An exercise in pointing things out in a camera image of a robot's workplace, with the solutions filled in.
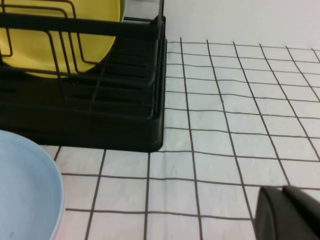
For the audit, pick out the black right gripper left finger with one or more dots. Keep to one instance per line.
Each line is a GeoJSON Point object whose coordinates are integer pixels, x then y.
{"type": "Point", "coordinates": [275, 220]}

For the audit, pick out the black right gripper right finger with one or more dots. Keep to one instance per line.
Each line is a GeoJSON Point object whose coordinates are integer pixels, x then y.
{"type": "Point", "coordinates": [305, 202]}

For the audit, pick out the yellow plate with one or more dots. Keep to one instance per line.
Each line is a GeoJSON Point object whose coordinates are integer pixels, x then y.
{"type": "Point", "coordinates": [30, 50]}

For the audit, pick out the light blue plate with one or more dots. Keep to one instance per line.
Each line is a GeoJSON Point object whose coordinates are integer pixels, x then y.
{"type": "Point", "coordinates": [25, 187]}

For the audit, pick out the white grid tablecloth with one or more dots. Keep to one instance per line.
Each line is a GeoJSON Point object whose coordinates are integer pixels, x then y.
{"type": "Point", "coordinates": [225, 150]}

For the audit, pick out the black plastic drain tray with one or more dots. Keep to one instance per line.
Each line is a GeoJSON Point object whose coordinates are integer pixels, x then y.
{"type": "Point", "coordinates": [100, 135]}

